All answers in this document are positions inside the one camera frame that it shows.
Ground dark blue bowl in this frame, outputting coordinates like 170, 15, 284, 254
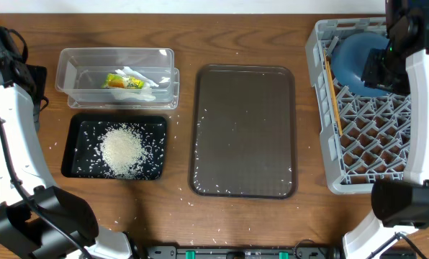
331, 32, 389, 97

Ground wooden chopstick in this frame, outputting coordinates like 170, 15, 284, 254
325, 60, 343, 137
323, 50, 341, 136

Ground yellow green wrapper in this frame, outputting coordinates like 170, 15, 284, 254
102, 73, 145, 90

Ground white tissue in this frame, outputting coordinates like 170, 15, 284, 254
107, 66, 158, 101

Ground pile of white rice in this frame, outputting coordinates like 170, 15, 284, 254
73, 121, 165, 180

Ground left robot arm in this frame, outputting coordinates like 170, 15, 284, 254
0, 57, 134, 258

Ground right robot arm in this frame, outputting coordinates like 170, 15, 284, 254
343, 1, 429, 258

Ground grey dishwasher rack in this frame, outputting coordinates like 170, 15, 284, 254
305, 17, 411, 195

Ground clear plastic bin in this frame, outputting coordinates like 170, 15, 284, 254
55, 47, 176, 102

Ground black plastic bin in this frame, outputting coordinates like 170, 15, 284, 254
60, 112, 168, 181

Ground dark brown serving tray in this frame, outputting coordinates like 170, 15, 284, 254
189, 65, 298, 199

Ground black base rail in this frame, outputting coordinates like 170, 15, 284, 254
143, 246, 344, 259

